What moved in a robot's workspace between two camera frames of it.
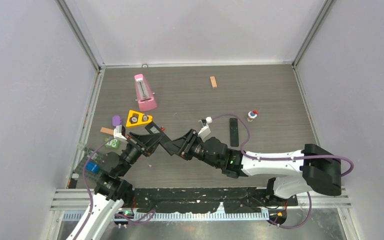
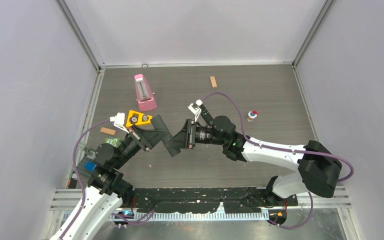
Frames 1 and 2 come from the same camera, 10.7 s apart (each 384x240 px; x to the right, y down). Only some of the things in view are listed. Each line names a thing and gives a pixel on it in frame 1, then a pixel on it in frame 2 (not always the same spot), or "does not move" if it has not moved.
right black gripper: [188, 140] -> [186, 138]
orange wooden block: [107, 130] does not move
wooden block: [213, 82] does not move
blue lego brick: [93, 167] does not move
